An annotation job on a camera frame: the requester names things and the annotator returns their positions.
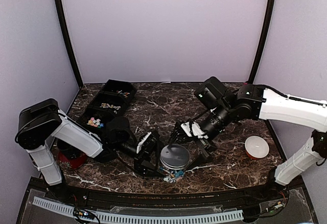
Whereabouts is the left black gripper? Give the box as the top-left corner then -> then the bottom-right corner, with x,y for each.
114,138 -> 176,177

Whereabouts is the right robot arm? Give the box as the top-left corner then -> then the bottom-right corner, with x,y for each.
181,83 -> 326,200

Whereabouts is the black bin with flower candies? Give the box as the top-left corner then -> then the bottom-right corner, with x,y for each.
77,108 -> 114,137

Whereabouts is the left black frame post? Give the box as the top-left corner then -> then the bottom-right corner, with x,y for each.
54,0 -> 84,88

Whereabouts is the dark blue mug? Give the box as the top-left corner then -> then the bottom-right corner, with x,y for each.
57,140 -> 78,160

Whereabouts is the silver jar lid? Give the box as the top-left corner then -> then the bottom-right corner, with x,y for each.
160,144 -> 190,170

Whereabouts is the black bin with small candies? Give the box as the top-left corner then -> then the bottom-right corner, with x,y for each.
88,92 -> 127,117

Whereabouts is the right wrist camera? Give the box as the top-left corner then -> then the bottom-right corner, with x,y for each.
168,76 -> 235,145

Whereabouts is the pile of flower candies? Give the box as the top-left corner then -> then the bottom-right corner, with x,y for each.
86,117 -> 104,128

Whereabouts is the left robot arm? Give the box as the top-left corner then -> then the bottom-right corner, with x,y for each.
15,98 -> 163,201

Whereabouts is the orange and white bowl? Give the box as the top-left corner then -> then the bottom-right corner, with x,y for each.
245,136 -> 270,160

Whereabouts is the right black frame post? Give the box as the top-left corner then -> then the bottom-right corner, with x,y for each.
247,0 -> 275,84

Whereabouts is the white slotted cable duct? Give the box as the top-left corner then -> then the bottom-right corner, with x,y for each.
32,197 -> 244,223

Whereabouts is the black bin with lollipops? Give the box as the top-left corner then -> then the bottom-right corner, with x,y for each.
101,79 -> 137,104

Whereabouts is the clear plastic jar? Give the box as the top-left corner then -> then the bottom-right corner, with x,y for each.
159,166 -> 185,183

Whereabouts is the black front rail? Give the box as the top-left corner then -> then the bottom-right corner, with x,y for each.
30,180 -> 302,211

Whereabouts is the pile of lollipops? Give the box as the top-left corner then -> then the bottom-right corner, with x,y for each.
116,90 -> 131,98

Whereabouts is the black frame post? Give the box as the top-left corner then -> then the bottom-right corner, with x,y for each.
54,0 -> 84,88
247,0 -> 275,84

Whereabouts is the red floral saucer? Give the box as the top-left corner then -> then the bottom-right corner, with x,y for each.
57,152 -> 87,170

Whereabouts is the pile of small candies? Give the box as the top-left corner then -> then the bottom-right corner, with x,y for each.
100,103 -> 121,111

